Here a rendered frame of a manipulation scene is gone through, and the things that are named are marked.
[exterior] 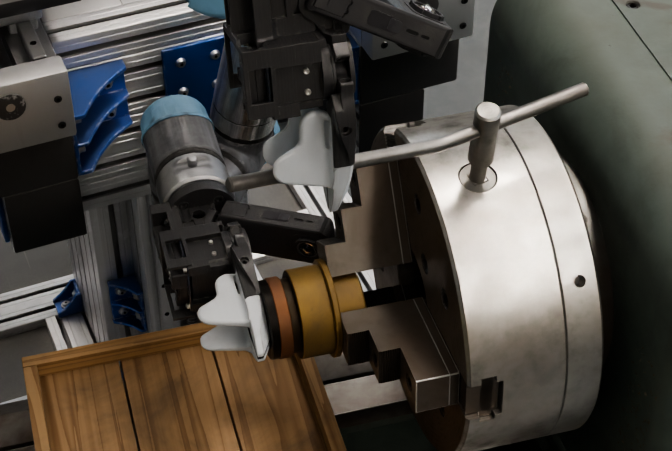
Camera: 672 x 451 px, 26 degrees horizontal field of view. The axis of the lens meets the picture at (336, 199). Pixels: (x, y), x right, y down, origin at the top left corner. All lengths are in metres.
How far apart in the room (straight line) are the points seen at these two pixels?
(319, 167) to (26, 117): 0.60
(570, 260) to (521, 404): 0.14
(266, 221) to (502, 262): 0.28
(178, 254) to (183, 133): 0.17
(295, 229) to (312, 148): 0.33
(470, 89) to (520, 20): 1.95
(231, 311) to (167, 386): 0.25
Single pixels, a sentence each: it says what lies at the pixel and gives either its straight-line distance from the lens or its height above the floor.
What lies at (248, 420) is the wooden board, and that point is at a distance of 1.52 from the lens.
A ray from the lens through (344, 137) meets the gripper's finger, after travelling 1.05.
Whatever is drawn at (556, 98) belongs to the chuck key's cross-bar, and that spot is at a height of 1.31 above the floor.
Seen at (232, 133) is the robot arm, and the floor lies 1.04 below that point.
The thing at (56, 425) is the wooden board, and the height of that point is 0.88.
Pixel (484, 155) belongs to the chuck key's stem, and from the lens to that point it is 1.23.
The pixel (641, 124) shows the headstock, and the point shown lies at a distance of 1.31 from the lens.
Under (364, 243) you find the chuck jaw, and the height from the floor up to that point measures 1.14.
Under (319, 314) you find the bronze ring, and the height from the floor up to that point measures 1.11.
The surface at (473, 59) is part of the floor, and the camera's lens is 3.51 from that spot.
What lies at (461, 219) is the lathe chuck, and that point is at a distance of 1.24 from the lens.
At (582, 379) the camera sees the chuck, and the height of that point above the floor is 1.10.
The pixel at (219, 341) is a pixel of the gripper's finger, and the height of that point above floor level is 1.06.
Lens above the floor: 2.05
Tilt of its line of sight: 41 degrees down
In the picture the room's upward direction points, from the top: straight up
